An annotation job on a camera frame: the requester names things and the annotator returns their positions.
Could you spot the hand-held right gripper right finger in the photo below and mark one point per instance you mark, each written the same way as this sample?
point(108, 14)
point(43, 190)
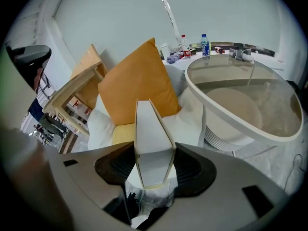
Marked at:
point(228, 201)

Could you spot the orange square cushion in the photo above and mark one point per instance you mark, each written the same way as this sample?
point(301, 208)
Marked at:
point(139, 85)

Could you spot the red label plastic bottle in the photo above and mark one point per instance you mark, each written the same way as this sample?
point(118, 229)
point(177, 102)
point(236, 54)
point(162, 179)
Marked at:
point(186, 49)

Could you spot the round glass side table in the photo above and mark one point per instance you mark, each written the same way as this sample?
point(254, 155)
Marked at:
point(231, 112)

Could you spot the white windowsill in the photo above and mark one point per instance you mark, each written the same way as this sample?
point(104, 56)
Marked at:
point(211, 57)

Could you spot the light wooden table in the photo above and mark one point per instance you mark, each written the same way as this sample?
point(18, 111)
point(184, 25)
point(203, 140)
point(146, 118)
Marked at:
point(69, 89)

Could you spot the purple cloth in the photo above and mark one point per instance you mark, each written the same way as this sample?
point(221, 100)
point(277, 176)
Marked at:
point(174, 58)

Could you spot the blue label plastic bottle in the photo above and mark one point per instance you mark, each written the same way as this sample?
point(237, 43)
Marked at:
point(205, 47)

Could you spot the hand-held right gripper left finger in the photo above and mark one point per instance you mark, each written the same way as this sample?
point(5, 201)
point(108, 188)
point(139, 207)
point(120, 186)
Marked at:
point(91, 172)

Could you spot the white roller blind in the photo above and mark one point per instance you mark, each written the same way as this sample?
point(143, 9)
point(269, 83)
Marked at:
point(228, 8)

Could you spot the cola bottle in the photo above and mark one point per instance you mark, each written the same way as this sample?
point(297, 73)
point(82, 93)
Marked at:
point(219, 50)

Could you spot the white round cushion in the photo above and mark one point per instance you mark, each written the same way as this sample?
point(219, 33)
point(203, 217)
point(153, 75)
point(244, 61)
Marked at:
point(101, 126)

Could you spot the cream white book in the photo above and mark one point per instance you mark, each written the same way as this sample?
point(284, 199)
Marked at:
point(151, 133)

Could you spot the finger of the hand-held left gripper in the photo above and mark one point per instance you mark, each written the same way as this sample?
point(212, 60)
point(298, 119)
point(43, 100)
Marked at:
point(26, 56)

